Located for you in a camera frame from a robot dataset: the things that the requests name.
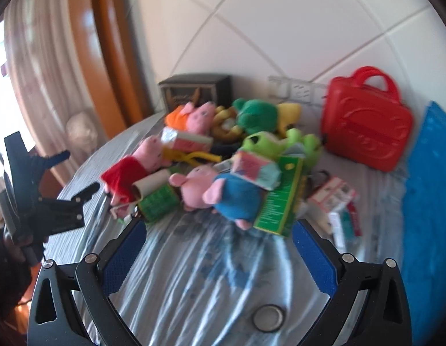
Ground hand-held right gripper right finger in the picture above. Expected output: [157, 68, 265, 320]
[291, 219, 413, 346]

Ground green turtle plush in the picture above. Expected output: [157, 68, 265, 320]
[232, 98, 281, 136]

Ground pink pig plush red dress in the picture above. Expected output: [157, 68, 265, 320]
[101, 136, 173, 202]

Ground red plastic carry case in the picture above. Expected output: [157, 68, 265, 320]
[320, 65, 414, 173]

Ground pink pig plush blue shirt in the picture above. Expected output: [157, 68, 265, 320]
[169, 165, 267, 230]

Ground yellow plastic clip tongs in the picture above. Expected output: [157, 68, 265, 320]
[163, 148, 223, 166]

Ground black framed sign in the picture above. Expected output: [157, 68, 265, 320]
[159, 74, 233, 113]

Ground grey marbled desktop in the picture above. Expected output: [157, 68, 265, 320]
[44, 108, 421, 346]

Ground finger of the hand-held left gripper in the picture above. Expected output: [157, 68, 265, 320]
[39, 182, 101, 237]
[28, 150, 71, 174]

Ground yellow plush toy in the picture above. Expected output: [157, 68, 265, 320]
[277, 103, 303, 127]

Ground wooden door frame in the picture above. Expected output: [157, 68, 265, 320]
[66, 0, 153, 141]

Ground blue plastic crate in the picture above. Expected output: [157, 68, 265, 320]
[401, 101, 446, 336]

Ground tall green box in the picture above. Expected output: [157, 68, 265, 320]
[253, 155, 304, 238]

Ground pink pig plush orange dress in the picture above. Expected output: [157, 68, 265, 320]
[164, 101, 216, 136]

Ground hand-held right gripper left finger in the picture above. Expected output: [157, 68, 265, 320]
[27, 218, 148, 346]

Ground light green round plush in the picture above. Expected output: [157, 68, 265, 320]
[241, 128, 322, 170]

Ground brown plush toy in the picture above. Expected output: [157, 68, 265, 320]
[212, 105, 245, 141]

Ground cardboard tube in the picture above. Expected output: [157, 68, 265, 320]
[132, 169, 173, 199]

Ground white teal red box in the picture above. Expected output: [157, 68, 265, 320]
[329, 207, 362, 247]

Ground round metal disc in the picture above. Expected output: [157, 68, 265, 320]
[251, 303, 285, 332]

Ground white and red flat box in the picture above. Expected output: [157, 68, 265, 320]
[308, 176, 358, 220]

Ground pink and teal carton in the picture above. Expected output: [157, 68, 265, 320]
[232, 150, 283, 190]

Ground sheer curtain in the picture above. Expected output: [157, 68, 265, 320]
[3, 0, 101, 152]

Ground foil-ended pink carton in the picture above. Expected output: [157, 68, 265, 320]
[161, 127, 213, 152]

